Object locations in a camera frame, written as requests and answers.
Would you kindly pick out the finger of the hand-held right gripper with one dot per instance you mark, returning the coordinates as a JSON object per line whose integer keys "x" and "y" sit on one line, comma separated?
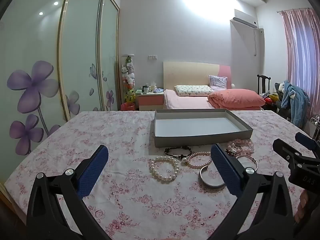
{"x": 306, "y": 140}
{"x": 287, "y": 152}

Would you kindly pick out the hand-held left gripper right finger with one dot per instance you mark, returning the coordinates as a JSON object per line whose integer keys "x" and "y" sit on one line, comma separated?
{"x": 225, "y": 172}

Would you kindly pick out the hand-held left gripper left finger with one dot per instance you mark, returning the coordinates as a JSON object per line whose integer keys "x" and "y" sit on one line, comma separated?
{"x": 93, "y": 172}

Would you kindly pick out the wide silver cuff bangle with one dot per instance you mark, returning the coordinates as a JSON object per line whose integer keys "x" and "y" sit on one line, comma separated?
{"x": 202, "y": 180}

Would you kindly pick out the thin silver bangle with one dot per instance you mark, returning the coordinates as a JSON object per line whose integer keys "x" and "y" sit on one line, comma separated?
{"x": 255, "y": 162}

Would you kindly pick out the large pearl pendant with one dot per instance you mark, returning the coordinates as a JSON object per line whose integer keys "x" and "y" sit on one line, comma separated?
{"x": 184, "y": 161}

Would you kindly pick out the grey cardboard box tray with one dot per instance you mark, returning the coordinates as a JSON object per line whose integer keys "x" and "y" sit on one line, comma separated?
{"x": 195, "y": 127}

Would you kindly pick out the person's right hand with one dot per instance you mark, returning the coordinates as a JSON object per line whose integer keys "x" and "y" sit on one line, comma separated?
{"x": 303, "y": 205}

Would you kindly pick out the metal rack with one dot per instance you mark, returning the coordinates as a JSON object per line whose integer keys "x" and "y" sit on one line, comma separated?
{"x": 316, "y": 125}

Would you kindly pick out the blue plush robe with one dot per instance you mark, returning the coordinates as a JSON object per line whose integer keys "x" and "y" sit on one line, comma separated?
{"x": 297, "y": 102}

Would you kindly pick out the pink floral tablecloth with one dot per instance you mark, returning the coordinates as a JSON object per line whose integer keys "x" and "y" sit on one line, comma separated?
{"x": 125, "y": 142}

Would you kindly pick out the dark wooden chair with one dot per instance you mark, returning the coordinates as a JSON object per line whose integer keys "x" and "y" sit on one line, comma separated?
{"x": 263, "y": 83}

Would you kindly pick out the folded pink duvet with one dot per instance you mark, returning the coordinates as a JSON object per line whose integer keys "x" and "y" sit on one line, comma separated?
{"x": 237, "y": 98}

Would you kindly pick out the red basket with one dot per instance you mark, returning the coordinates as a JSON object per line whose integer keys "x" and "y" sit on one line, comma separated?
{"x": 128, "y": 106}

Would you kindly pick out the pink bed sheet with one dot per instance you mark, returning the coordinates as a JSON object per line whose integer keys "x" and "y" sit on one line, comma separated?
{"x": 180, "y": 102}

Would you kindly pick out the white patterned pillow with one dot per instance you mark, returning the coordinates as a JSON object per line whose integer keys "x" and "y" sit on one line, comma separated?
{"x": 192, "y": 90}

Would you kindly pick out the pink nightstand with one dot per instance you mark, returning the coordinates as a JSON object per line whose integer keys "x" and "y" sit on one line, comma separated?
{"x": 150, "y": 101}

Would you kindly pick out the purple patterned pillow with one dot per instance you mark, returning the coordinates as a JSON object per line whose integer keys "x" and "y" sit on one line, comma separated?
{"x": 218, "y": 82}

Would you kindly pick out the pink curtain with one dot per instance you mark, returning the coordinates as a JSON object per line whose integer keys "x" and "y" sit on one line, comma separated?
{"x": 300, "y": 47}

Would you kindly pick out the tube of plush toys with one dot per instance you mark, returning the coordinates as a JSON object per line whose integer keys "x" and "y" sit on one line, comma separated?
{"x": 128, "y": 80}

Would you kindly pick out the beige and pink headboard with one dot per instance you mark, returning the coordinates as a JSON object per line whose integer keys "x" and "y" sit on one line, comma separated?
{"x": 187, "y": 72}

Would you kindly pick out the white air conditioner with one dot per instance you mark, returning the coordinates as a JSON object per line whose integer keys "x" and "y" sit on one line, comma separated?
{"x": 245, "y": 22}

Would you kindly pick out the flower print sliding wardrobe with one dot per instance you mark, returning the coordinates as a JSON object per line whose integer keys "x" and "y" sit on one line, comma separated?
{"x": 37, "y": 42}

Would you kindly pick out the white wall switch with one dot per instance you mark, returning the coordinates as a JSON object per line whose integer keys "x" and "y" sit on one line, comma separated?
{"x": 152, "y": 57}

